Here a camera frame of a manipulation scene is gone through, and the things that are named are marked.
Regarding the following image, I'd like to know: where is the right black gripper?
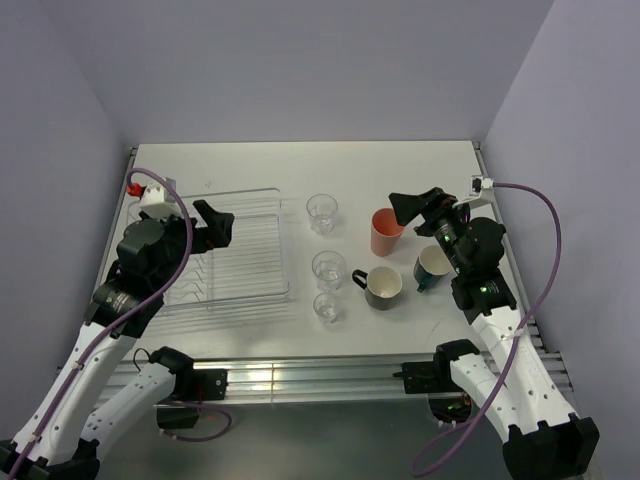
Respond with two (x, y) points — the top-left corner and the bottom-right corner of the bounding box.
(389, 187), (474, 275)

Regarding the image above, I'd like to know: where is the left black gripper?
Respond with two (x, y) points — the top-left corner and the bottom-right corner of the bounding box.
(149, 199), (233, 292)

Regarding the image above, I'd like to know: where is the pink plastic cup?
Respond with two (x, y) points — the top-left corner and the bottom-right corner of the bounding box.
(370, 208), (404, 257)

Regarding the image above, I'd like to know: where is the teal ceramic mug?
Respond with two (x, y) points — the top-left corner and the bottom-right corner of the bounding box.
(413, 245), (452, 293)

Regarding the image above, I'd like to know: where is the black ceramic mug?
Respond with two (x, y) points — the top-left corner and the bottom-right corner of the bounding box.
(351, 266), (403, 311)

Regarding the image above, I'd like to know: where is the clear glass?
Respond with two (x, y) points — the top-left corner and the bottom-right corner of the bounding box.
(313, 292), (341, 324)
(306, 194), (338, 235)
(311, 250), (346, 293)

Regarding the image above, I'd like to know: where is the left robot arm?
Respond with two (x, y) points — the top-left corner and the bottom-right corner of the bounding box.
(1, 200), (235, 479)

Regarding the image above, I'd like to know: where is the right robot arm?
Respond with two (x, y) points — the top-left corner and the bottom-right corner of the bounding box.
(389, 188), (600, 479)

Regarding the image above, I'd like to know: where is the clear wire dish rack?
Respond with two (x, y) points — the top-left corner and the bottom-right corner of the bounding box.
(117, 187), (294, 316)

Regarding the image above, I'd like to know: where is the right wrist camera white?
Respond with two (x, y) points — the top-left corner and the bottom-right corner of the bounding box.
(454, 175), (495, 210)

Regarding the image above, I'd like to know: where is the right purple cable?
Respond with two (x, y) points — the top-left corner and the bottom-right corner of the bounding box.
(410, 182), (562, 479)

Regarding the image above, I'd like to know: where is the purple cable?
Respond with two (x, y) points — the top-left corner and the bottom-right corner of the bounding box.
(410, 182), (562, 479)
(9, 168), (234, 476)

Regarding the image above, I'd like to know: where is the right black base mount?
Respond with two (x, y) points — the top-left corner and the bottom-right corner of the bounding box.
(392, 361), (477, 425)

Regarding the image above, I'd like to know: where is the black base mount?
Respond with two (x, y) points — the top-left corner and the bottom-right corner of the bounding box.
(392, 361), (477, 425)
(156, 368), (228, 431)

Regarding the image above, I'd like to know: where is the aluminium mounting rail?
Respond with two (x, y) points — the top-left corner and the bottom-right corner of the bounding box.
(54, 319), (574, 406)

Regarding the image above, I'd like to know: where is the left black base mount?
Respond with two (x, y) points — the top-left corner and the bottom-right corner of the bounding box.
(156, 368), (228, 431)

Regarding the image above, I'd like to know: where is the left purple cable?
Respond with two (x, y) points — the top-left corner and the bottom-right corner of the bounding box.
(9, 168), (234, 476)

